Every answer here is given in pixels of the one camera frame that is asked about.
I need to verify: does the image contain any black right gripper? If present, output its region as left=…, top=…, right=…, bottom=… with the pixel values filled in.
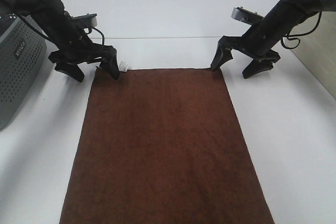
left=210, top=16, right=280, bottom=79

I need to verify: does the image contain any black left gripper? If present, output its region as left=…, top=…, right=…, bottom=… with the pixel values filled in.
left=48, top=18, right=120, bottom=82

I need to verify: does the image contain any brown towel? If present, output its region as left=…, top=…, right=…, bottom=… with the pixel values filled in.
left=60, top=69, right=273, bottom=223

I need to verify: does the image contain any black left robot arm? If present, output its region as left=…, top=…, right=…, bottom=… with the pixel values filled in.
left=1, top=0, right=120, bottom=82

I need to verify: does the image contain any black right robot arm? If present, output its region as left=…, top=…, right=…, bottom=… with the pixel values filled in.
left=210, top=0, right=335, bottom=79

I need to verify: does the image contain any grey perforated plastic basket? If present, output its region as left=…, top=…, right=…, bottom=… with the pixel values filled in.
left=1, top=14, right=47, bottom=129

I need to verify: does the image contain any beige storage box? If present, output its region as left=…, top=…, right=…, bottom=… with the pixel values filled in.
left=292, top=12, right=335, bottom=97

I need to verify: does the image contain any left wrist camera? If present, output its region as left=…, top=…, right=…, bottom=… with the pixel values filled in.
left=71, top=13, right=98, bottom=29

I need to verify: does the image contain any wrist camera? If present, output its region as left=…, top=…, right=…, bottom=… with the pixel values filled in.
left=231, top=7, right=264, bottom=25
left=71, top=13, right=98, bottom=29

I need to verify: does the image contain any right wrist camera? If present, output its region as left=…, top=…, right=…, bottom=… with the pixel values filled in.
left=231, top=7, right=264, bottom=25

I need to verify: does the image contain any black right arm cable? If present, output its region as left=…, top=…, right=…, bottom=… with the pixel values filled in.
left=280, top=11, right=323, bottom=50

